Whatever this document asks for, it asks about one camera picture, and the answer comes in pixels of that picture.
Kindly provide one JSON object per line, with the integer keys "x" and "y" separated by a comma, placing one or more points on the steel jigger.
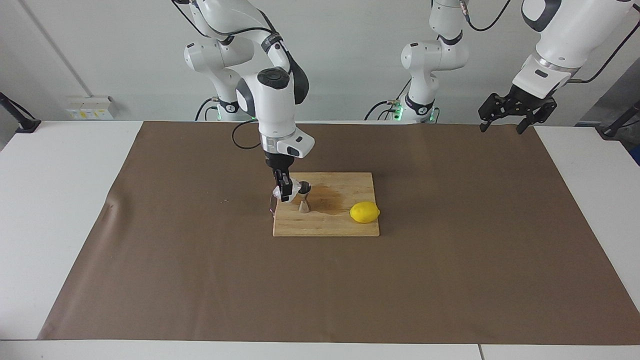
{"x": 304, "y": 207}

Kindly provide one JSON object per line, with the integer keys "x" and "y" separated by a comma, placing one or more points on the brown paper table mat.
{"x": 200, "y": 280}

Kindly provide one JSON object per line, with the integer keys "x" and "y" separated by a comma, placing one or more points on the wooden cutting board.
{"x": 325, "y": 225}

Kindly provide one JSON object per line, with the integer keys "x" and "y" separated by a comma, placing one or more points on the small white ribbed cup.
{"x": 276, "y": 193}

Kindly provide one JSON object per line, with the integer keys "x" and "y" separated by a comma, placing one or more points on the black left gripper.
{"x": 529, "y": 100}

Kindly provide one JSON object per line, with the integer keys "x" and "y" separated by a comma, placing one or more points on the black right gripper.
{"x": 279, "y": 161}

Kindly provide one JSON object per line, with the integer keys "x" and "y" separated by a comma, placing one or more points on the white wall socket box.
{"x": 90, "y": 107}

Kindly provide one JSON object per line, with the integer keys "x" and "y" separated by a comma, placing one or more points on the black clamp stand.
{"x": 27, "y": 125}
{"x": 612, "y": 131}

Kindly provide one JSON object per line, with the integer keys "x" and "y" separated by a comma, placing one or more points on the grey cabinet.
{"x": 620, "y": 90}

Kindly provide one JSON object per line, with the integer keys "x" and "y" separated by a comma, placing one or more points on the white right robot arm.
{"x": 272, "y": 105}

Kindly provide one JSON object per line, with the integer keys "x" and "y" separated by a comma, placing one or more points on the yellow lemon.
{"x": 364, "y": 212}

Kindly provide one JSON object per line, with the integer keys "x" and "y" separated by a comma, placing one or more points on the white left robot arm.
{"x": 575, "y": 35}

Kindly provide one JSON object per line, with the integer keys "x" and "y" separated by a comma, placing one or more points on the blue object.
{"x": 637, "y": 155}

